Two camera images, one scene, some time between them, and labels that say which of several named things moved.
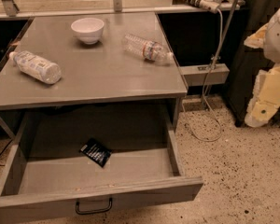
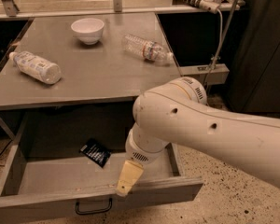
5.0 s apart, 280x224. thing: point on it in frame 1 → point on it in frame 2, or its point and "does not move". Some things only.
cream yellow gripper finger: (271, 91) → (129, 175)
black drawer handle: (93, 211) does not move
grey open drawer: (44, 171) does not move
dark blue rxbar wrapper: (96, 151) does not move
